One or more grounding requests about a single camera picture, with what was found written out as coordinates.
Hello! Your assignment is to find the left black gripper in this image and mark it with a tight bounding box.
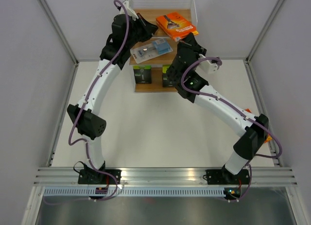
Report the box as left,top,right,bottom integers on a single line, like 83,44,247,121
126,14,158,49

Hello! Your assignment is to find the orange razor box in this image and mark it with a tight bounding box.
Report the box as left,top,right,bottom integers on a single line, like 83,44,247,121
156,12,199,42
245,108,272,143

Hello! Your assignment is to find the white blister razor pack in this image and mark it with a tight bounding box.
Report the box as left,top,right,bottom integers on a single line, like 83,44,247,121
130,38,173,64

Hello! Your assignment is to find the black green razor box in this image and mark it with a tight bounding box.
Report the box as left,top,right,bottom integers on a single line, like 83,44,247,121
133,65,152,84
162,65,175,87

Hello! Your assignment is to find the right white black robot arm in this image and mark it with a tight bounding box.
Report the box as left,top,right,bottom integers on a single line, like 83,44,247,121
167,33,269,184

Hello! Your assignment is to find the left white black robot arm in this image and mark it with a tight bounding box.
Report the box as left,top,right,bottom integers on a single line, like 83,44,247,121
67,14,158,184

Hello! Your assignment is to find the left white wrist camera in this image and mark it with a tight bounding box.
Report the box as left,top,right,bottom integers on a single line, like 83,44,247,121
123,0,138,20

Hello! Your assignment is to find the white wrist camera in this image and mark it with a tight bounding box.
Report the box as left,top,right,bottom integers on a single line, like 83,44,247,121
198,57,223,74
123,0,138,20

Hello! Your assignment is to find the white wire wooden shelf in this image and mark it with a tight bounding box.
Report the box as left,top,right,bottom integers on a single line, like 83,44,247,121
127,0,198,93

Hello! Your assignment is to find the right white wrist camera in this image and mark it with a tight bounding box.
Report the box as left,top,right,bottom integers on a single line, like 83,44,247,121
198,57,223,74

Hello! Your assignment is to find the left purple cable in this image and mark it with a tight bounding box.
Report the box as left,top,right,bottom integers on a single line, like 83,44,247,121
43,0,131,206

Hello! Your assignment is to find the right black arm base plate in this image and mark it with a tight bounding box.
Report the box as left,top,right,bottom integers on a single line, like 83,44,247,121
202,168,250,185

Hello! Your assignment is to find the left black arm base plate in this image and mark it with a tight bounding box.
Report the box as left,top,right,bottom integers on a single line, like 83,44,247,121
78,168,121,185

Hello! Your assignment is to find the aluminium mounting rail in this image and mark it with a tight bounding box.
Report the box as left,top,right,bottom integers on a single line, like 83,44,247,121
33,167,297,187

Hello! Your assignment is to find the white slotted cable duct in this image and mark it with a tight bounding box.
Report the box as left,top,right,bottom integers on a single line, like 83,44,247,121
44,187,225,197

